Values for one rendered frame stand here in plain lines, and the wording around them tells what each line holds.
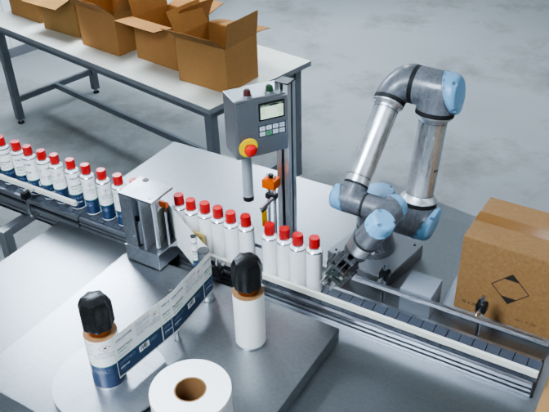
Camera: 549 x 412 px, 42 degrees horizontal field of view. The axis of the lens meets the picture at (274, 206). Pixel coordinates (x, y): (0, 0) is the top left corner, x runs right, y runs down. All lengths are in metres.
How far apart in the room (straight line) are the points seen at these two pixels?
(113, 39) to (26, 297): 2.22
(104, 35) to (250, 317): 2.74
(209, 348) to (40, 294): 0.66
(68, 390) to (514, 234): 1.32
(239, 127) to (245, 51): 1.76
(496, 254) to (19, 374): 1.38
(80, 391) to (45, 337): 0.27
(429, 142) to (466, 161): 2.62
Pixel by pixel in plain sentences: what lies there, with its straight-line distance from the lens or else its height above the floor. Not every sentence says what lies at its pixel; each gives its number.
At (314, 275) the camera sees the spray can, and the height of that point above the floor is 0.96.
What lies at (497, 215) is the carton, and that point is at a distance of 2.25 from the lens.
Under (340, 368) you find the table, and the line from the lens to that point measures 2.10.
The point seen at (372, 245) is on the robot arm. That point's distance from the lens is 1.99.
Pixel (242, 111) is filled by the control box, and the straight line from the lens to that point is 2.06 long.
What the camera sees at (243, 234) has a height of 1.03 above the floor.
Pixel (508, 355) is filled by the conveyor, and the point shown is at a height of 0.88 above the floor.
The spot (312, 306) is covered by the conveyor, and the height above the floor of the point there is 0.87.
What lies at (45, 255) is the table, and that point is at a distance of 2.65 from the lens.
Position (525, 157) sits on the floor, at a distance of 4.92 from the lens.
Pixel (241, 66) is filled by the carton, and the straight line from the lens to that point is 3.81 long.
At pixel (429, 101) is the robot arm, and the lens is 2.13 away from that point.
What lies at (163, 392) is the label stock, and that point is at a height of 1.02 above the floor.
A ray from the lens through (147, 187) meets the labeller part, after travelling 2.32.
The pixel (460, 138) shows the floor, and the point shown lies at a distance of 5.05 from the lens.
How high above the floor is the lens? 2.35
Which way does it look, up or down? 34 degrees down
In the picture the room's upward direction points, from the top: 2 degrees counter-clockwise
